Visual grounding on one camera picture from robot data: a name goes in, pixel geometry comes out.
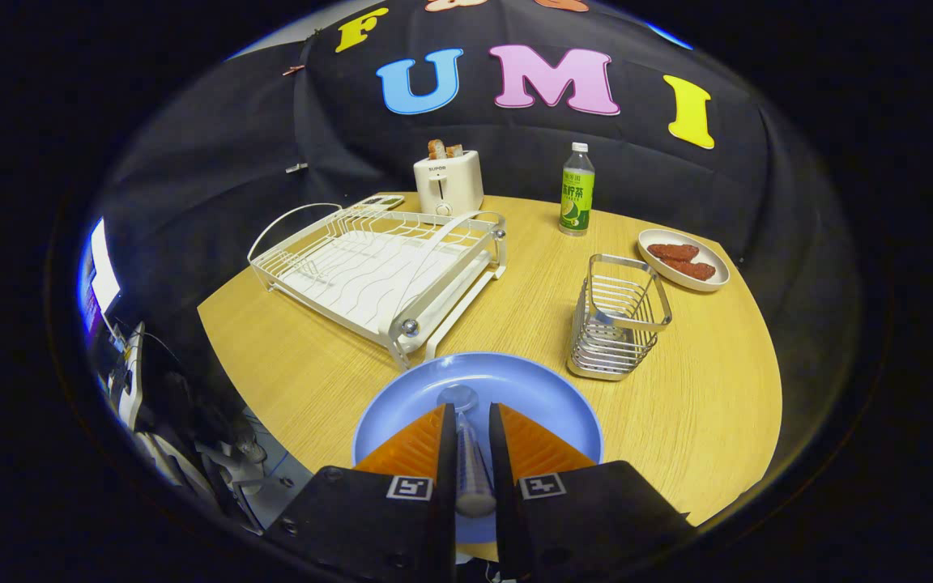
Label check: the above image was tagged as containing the white desk device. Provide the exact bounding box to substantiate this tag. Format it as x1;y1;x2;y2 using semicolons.
114;321;147;430

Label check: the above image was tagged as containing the metal wire basket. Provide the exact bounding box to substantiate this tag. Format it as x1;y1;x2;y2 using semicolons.
567;253;673;382

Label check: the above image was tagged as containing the green label drink bottle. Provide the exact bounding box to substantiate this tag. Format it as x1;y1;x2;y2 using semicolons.
558;143;596;237

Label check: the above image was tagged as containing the black backdrop cloth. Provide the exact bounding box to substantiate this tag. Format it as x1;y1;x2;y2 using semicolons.
98;0;860;389

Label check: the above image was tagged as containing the computer monitor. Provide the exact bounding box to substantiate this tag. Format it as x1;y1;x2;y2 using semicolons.
78;217;122;337

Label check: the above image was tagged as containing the white dish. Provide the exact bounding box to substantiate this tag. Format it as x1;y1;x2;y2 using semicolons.
637;228;731;292

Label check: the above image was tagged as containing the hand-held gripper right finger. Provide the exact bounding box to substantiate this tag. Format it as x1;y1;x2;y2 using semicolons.
488;402;694;583

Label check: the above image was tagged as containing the metal spoon with white handle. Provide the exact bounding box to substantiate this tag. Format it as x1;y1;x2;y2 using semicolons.
437;385;498;519

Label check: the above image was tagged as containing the blue plate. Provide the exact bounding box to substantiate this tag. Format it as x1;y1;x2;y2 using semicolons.
351;351;604;545

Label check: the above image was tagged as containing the white wire dish rack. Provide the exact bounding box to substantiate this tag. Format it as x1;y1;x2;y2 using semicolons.
247;201;509;371

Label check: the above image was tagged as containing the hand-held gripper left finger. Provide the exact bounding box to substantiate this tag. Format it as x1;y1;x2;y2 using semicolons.
262;402;458;583

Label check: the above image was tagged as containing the white toaster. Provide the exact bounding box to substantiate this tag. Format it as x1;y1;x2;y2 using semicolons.
413;149;485;217

